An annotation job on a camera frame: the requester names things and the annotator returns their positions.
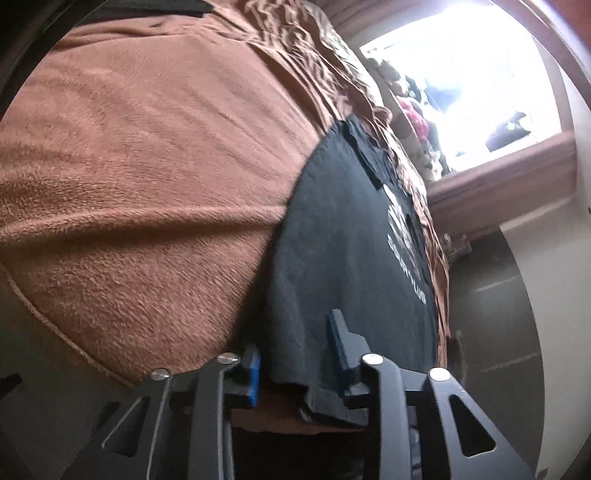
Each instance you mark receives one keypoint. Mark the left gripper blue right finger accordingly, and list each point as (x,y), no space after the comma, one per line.
(347,349)

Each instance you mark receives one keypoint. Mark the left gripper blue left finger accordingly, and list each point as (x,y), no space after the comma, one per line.
(251,370)

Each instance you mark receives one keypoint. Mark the black bear print t-shirt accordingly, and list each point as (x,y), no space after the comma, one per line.
(351,241)

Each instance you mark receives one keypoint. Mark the hanging dark clothes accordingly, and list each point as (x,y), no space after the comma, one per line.
(508,133)

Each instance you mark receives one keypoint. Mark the right pink curtain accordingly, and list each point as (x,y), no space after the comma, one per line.
(474,202)

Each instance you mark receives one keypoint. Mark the pink curtain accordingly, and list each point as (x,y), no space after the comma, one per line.
(474,202)
(561,27)

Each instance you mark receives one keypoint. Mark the brown bed blanket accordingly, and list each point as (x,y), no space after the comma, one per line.
(145,163)

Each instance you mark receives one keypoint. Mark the plush toys on sill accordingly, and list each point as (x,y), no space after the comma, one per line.
(413,120)

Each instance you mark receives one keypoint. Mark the left pink curtain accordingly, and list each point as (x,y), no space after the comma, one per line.
(561,27)

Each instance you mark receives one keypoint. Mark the black garment on bed left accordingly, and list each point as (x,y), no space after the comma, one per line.
(125,9)

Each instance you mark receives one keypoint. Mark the window with dark frame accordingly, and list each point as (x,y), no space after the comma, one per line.
(478,67)

